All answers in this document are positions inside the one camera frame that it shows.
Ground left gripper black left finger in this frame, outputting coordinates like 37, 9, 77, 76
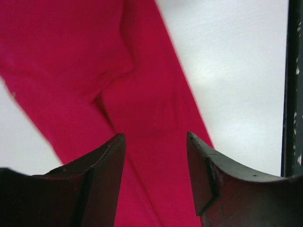
0, 133, 125, 227

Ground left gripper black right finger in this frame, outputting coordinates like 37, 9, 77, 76
187, 132, 303, 227

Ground red t shirt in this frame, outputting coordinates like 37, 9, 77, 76
0, 0, 210, 227

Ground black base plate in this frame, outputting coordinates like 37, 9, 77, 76
281, 0, 303, 177

